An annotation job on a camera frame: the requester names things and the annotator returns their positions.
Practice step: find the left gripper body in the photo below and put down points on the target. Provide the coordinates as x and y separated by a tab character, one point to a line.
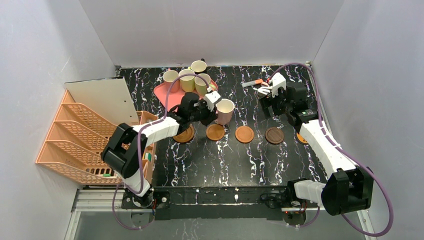
209	114

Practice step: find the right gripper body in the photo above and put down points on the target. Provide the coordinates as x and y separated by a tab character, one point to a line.
268	101

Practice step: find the brown grooved wooden coaster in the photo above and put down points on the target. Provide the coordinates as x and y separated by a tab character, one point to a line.
186	136

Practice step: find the green mug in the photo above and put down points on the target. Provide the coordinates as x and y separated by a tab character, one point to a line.
202	83

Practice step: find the plain brown coaster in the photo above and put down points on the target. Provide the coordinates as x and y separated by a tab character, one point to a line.
215	132

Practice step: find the dark brown wooden coaster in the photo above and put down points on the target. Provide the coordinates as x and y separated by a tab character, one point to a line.
274	135

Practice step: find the pink mug large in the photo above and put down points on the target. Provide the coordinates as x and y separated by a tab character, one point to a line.
225	109

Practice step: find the pink serving tray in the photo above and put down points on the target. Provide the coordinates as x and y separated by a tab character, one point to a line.
170	100

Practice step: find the orange black round coaster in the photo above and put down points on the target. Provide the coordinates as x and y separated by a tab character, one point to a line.
301	140

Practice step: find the light wooden coaster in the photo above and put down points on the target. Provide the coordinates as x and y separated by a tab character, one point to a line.
244	134

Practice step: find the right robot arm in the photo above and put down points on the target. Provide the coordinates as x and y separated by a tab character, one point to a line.
349	187

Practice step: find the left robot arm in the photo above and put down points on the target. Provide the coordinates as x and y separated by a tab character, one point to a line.
124	150

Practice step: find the yellow-green mug centre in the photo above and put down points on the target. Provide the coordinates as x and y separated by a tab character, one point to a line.
187	83

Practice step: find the orange white marker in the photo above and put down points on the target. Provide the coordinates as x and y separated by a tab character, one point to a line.
252	83

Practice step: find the pink mug near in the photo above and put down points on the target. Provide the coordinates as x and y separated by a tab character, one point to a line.
168	78

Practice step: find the black mug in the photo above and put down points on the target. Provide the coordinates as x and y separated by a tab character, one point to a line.
199	66

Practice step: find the orange desk organiser box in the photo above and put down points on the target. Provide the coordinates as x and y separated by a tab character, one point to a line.
149	155

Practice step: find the white board sheet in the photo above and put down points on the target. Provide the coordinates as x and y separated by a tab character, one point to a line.
108	97

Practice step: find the orange file rack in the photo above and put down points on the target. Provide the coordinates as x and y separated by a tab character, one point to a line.
74	142

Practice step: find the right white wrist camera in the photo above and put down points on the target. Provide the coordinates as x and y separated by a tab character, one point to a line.
278	81

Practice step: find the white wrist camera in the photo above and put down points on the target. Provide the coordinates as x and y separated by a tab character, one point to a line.
212	98
278	81

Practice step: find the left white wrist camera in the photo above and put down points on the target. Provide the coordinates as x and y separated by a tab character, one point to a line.
212	98

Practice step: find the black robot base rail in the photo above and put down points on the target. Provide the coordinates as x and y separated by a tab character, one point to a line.
165	203

